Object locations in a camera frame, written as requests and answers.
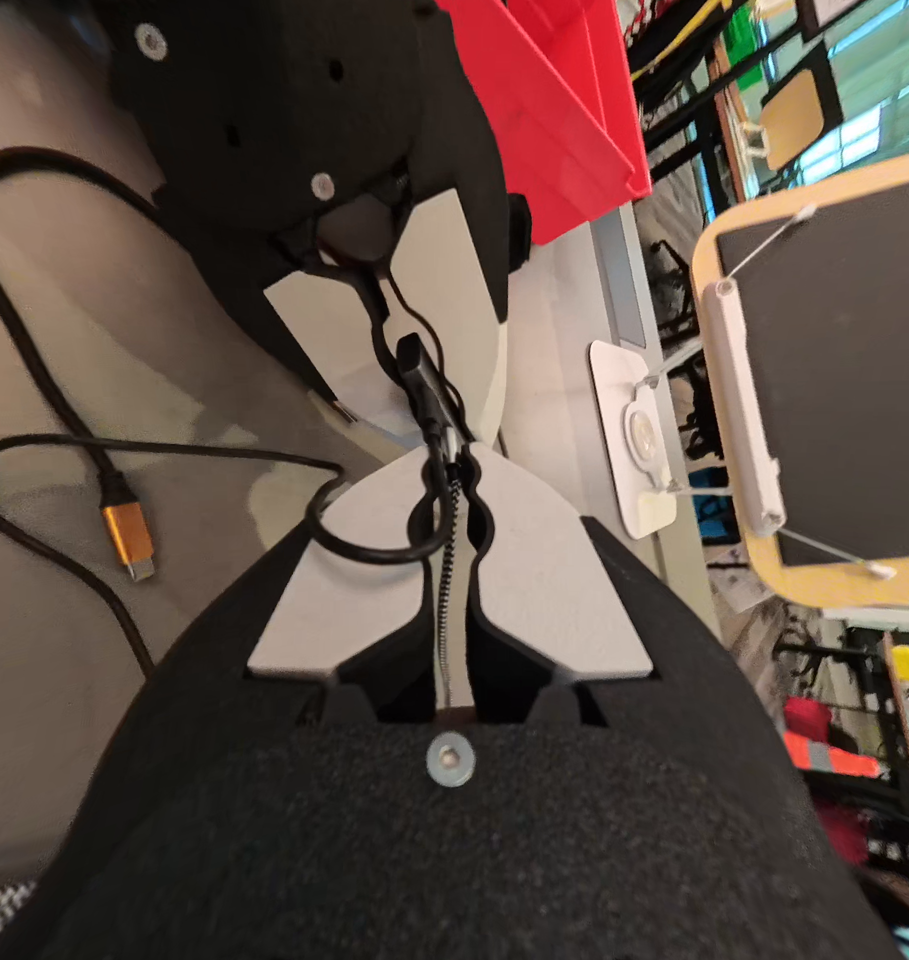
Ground tan rounded board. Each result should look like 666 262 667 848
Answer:
758 71 827 172

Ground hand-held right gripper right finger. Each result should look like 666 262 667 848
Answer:
467 442 654 687

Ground orange striped cone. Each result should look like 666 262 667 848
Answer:
783 731 883 781

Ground red plastic bin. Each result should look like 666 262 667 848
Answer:
435 0 653 247

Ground red bag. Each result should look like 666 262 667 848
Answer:
783 696 832 740

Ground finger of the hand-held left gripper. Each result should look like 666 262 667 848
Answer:
263 270 426 445
390 189 510 445

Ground grey desk flap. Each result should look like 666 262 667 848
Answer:
593 206 647 350

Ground black cable orange plugs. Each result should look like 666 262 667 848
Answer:
0 146 163 585

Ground braided cable silver plug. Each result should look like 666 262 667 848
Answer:
0 427 471 946

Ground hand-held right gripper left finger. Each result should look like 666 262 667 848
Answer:
246 446 438 685

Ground grey usb hub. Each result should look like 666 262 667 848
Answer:
394 333 471 451

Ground thin black usb cable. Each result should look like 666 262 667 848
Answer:
0 416 459 672

